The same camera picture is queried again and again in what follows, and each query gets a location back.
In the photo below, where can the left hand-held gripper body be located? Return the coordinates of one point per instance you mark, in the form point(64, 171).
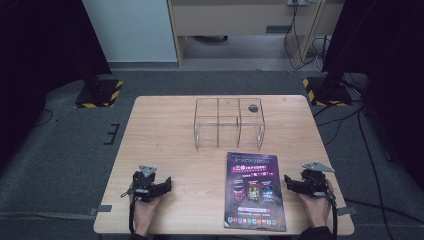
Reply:
point(144, 186)

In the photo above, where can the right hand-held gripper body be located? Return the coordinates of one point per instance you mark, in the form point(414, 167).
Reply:
point(313, 181)

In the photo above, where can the person's left hand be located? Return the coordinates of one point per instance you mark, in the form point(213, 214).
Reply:
point(146, 210)

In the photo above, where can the person's right hand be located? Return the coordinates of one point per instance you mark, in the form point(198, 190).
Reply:
point(315, 208)

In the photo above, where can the purple glossy magazine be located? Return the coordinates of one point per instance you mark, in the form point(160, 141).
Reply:
point(255, 190)

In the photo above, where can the grey tape strip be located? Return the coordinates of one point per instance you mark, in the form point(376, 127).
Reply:
point(346, 211)
point(101, 209)

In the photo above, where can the dark round table grommet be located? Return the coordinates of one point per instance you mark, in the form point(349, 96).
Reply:
point(253, 108)

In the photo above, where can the clear acrylic divided rack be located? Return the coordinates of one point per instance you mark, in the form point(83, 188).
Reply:
point(230, 126)

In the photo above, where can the black stand with striped base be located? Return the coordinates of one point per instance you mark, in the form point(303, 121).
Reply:
point(328, 90)
point(96, 90)

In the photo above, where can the black curtain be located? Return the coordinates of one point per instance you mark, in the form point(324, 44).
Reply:
point(33, 66)
point(396, 66)

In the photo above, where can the white cabinet panel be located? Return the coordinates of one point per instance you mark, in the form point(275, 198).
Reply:
point(133, 30)

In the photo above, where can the white power strip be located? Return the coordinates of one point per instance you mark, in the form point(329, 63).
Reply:
point(297, 2)

